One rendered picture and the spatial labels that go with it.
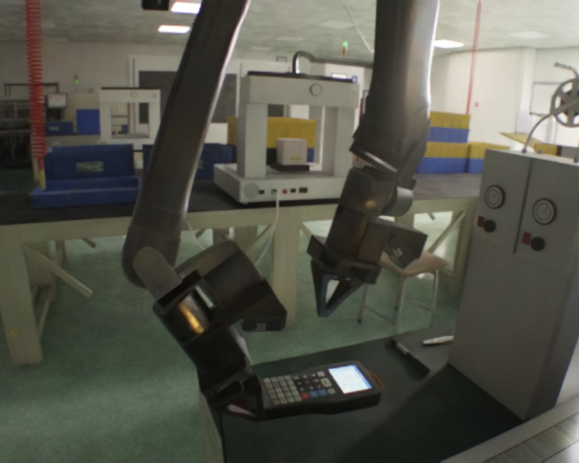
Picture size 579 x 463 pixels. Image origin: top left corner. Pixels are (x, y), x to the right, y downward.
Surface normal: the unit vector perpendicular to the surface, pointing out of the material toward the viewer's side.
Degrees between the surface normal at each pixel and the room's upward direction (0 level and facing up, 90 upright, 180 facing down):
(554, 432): 0
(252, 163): 90
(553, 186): 90
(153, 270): 73
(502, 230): 90
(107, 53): 90
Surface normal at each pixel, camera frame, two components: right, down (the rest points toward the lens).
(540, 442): 0.04, -0.96
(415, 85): 0.60, 0.49
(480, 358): -0.92, 0.07
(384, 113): -0.75, 0.54
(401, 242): 0.29, 0.29
